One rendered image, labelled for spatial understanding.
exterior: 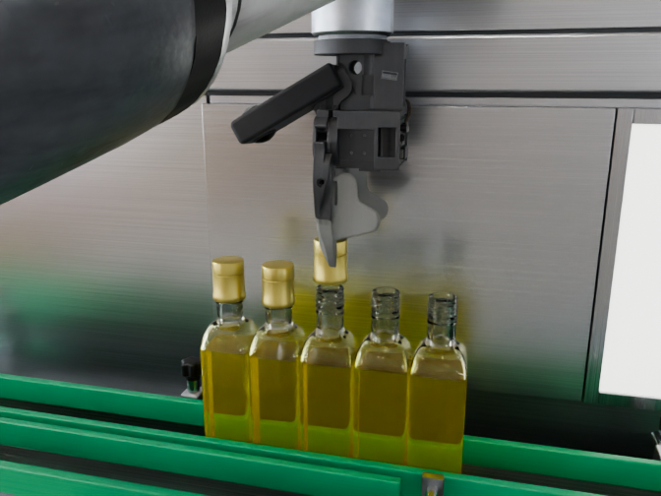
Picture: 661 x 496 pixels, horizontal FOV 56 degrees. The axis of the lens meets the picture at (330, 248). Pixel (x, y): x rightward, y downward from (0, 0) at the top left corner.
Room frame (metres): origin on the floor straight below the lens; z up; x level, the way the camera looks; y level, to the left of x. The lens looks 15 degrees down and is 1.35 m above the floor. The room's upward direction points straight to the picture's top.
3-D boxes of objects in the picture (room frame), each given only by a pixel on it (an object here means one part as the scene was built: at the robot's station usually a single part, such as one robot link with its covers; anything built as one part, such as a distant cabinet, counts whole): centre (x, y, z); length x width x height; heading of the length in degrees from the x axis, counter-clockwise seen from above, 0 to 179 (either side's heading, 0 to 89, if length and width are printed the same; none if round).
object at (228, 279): (0.65, 0.11, 1.14); 0.04 x 0.04 x 0.04
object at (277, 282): (0.63, 0.06, 1.14); 0.04 x 0.04 x 0.04
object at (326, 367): (0.61, 0.00, 0.99); 0.06 x 0.06 x 0.21; 77
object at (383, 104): (0.61, -0.03, 1.32); 0.09 x 0.08 x 0.12; 77
